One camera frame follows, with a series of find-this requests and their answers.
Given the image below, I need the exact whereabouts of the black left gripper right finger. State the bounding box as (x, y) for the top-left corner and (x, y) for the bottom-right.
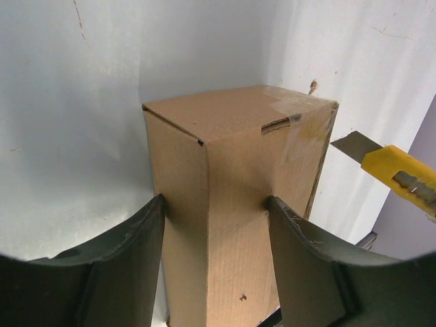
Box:
(266, 196), (435, 326)

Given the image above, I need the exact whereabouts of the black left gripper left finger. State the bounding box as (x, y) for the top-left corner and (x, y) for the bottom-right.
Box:
(1, 195), (165, 326)

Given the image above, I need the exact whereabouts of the yellow utility knife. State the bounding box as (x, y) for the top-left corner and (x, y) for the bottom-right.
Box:
(331, 131), (435, 221)

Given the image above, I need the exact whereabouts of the brown cardboard express box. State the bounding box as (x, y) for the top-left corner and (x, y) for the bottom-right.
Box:
(142, 85), (339, 326)

